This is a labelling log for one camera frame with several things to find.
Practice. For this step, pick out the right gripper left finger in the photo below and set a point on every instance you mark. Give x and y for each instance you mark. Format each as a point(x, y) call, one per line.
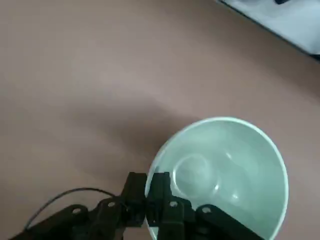
point(135, 195)

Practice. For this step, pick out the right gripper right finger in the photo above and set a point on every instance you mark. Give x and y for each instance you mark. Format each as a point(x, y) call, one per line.
point(162, 200)

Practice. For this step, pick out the pale green bowl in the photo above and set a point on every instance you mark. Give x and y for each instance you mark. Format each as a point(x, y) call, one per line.
point(225, 162)

